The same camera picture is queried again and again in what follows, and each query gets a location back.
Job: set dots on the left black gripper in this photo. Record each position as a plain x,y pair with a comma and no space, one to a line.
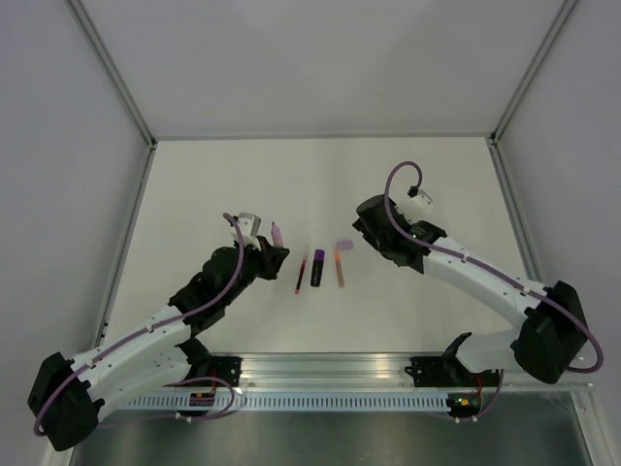
270,257

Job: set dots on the pink highlighter pen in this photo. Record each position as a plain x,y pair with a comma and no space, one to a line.
276,236

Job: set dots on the red pen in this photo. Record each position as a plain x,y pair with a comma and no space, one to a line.
301,272

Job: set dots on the black purple-tipped marker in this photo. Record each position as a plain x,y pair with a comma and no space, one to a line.
316,273

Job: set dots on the orange highlighter pen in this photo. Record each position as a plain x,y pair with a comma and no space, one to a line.
339,267

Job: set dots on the light purple pen cap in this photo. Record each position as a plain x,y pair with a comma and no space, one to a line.
344,245

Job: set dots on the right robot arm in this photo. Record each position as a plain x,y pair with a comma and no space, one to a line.
547,323

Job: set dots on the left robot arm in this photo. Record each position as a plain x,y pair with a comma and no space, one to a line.
71,396

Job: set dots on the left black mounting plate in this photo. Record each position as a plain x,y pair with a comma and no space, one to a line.
227,368

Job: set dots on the black mounting plate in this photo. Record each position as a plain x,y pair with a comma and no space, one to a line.
227,368
436,371

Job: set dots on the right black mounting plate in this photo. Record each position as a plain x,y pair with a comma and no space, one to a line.
436,371

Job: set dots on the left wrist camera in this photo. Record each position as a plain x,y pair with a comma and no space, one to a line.
245,230

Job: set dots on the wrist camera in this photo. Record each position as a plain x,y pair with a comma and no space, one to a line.
245,230
420,204

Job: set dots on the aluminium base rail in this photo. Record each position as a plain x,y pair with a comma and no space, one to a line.
330,370

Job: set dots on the white slotted cable duct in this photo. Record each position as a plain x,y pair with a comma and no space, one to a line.
293,402

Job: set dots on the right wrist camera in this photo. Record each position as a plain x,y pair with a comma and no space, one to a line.
420,204

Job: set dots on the left aluminium frame post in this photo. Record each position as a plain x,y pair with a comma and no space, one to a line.
93,37

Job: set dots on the aluminium frame post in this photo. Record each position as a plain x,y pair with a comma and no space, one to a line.
93,37
555,29

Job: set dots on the right aluminium frame post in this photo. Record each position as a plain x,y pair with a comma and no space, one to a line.
555,29

